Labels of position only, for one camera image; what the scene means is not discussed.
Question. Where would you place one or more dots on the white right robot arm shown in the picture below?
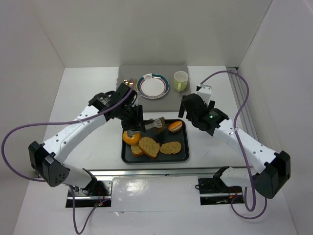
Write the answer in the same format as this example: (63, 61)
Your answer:
(268, 170)

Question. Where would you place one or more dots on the dark brown bread piece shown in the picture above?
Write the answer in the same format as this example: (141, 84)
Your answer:
(159, 124)

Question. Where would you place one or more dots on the seeded bread slice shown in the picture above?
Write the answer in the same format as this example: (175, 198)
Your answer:
(168, 148)
(136, 151)
(149, 147)

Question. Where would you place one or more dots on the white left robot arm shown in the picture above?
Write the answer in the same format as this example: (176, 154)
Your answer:
(48, 158)

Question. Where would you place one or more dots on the black serving tray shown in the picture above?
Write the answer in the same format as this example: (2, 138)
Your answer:
(164, 137)

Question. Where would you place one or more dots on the grey place mat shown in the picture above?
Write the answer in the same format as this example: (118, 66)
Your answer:
(168, 103)

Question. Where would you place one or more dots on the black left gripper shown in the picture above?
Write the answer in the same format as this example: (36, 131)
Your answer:
(138, 115)

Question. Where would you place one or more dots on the orange glazed bun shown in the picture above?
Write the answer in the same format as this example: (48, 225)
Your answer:
(175, 126)

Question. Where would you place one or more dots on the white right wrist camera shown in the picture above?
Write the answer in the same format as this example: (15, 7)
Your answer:
(204, 91)

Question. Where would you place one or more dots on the seeded bread slice right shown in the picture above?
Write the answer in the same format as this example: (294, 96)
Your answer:
(168, 148)

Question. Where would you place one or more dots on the orange ring doughnut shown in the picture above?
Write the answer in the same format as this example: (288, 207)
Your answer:
(134, 139)

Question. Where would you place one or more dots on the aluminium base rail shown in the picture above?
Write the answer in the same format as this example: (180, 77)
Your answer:
(155, 172)

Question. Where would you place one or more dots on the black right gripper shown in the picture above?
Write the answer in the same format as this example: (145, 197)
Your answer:
(187, 110)

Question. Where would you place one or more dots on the white plate teal rim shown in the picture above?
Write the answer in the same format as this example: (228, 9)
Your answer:
(153, 86)

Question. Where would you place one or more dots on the seeded bread slice left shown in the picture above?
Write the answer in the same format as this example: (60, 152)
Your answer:
(136, 151)

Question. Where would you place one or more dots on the pale green mug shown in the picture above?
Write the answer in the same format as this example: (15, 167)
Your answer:
(180, 81)

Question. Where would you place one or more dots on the seeded bread slice middle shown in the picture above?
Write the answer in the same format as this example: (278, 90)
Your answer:
(149, 147)

